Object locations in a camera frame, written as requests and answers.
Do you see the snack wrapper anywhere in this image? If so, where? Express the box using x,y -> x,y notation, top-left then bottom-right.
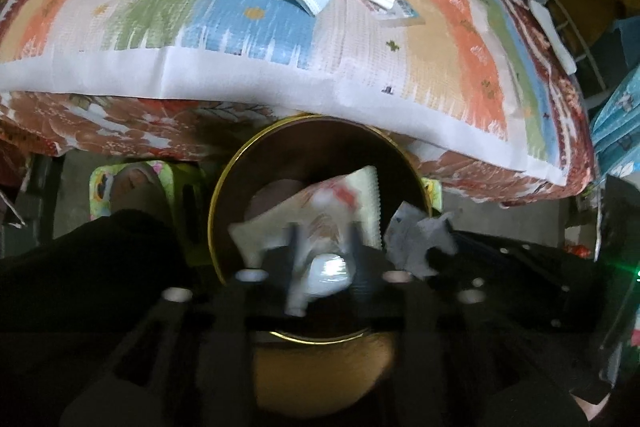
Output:
229,166 -> 382,309

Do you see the clear barcode plastic package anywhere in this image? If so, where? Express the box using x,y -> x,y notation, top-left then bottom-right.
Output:
372,0 -> 424,27

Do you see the black gold-rimmed trash bin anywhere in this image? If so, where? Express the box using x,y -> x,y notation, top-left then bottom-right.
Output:
207,116 -> 427,417

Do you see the crumpled white paper in bin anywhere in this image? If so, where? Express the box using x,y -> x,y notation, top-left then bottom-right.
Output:
383,202 -> 458,280

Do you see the person's bare foot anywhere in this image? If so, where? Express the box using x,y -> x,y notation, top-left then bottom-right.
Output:
110,162 -> 169,216

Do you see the green cartoon slipper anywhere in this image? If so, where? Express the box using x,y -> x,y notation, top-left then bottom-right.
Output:
89,161 -> 171,220

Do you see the floral brown bed blanket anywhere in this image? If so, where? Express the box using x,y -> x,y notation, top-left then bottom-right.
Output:
0,0 -> 597,208

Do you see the blue patterned fabric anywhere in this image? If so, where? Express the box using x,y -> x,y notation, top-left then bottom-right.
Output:
591,67 -> 640,184

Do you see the white metal rack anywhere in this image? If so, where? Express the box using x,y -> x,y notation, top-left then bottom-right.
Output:
541,0 -> 611,107

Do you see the striped colourful bed cloth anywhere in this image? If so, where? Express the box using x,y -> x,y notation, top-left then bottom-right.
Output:
0,0 -> 572,188

